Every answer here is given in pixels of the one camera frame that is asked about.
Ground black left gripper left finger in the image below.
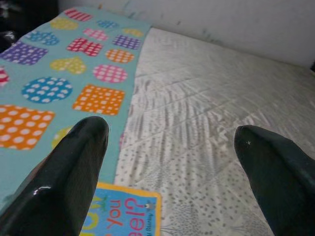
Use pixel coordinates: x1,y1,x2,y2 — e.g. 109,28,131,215
0,116,110,236

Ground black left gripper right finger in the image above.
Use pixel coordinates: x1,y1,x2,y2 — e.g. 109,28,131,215
233,124,315,236

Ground yellow blue children's board book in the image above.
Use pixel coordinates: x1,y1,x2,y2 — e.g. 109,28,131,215
81,181,163,236

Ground teal blanket colourful dotted shapes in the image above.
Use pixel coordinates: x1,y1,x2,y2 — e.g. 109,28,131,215
0,6,151,205

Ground white grey patterned mattress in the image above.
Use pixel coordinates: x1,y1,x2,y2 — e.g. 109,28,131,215
113,27,315,236

